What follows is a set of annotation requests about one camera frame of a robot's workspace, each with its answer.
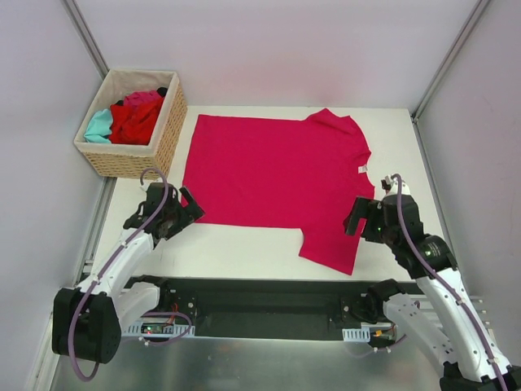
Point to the aluminium frame rail right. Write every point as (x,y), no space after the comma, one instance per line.
(472,21)

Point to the wicker basket with cloth liner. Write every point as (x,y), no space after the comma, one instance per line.
(128,161)

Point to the left slotted cable duct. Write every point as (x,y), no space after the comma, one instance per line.
(158,330)

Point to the right slotted cable duct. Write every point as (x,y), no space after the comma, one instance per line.
(356,335)

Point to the magenta t shirt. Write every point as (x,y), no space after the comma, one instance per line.
(138,98)
(291,174)

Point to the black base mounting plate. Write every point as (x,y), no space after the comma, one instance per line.
(264,309)

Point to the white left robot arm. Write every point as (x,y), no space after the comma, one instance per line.
(88,319)

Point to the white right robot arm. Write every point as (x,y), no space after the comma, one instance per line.
(459,346)

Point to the slotted cable duct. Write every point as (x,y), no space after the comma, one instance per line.
(158,330)
(356,335)

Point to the aluminium frame rail left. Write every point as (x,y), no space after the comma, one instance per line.
(80,24)

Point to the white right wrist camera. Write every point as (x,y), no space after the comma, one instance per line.
(392,186)

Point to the red t shirt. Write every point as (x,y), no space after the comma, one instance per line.
(134,125)

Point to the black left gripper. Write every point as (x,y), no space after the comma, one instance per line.
(179,213)

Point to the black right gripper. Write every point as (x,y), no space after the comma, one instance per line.
(368,220)

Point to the aluminium frame rail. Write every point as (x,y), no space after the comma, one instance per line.
(472,21)
(80,24)

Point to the magenta t shirt in basket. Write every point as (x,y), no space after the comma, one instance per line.
(138,98)

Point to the turquoise t shirt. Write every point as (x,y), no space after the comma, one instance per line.
(99,128)

